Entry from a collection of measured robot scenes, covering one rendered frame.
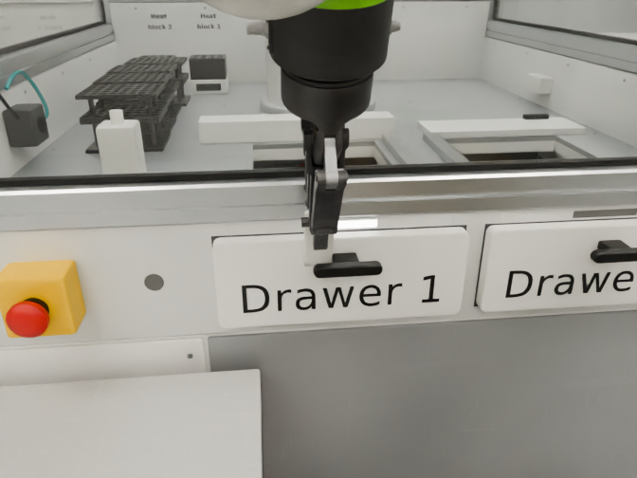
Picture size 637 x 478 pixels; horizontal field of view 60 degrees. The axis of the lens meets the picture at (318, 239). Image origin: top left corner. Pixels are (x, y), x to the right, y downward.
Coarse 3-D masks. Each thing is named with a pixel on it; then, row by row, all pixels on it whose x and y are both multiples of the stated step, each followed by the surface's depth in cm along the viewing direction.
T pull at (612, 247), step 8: (608, 240) 64; (616, 240) 64; (600, 248) 64; (608, 248) 62; (616, 248) 62; (624, 248) 62; (632, 248) 62; (592, 256) 62; (600, 256) 61; (608, 256) 61; (616, 256) 61; (624, 256) 62; (632, 256) 62
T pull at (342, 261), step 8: (336, 256) 61; (344, 256) 61; (352, 256) 61; (320, 264) 59; (328, 264) 59; (336, 264) 59; (344, 264) 59; (352, 264) 59; (360, 264) 59; (368, 264) 59; (376, 264) 59; (320, 272) 58; (328, 272) 58; (336, 272) 58; (344, 272) 59; (352, 272) 59; (360, 272) 59; (368, 272) 59; (376, 272) 59
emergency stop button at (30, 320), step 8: (16, 304) 55; (24, 304) 55; (32, 304) 55; (8, 312) 55; (16, 312) 54; (24, 312) 54; (32, 312) 55; (40, 312) 55; (8, 320) 55; (16, 320) 55; (24, 320) 55; (32, 320) 55; (40, 320) 55; (48, 320) 56; (16, 328) 55; (24, 328) 55; (32, 328) 55; (40, 328) 55; (24, 336) 56; (32, 336) 56
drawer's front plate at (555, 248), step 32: (544, 224) 64; (576, 224) 64; (608, 224) 64; (512, 256) 64; (544, 256) 65; (576, 256) 65; (480, 288) 67; (512, 288) 66; (544, 288) 67; (576, 288) 67; (608, 288) 68
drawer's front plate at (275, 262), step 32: (224, 256) 60; (256, 256) 61; (288, 256) 61; (384, 256) 62; (416, 256) 63; (448, 256) 63; (224, 288) 62; (256, 288) 62; (288, 288) 63; (320, 288) 63; (384, 288) 64; (416, 288) 65; (448, 288) 65; (224, 320) 64; (256, 320) 64; (288, 320) 65; (320, 320) 65; (352, 320) 66
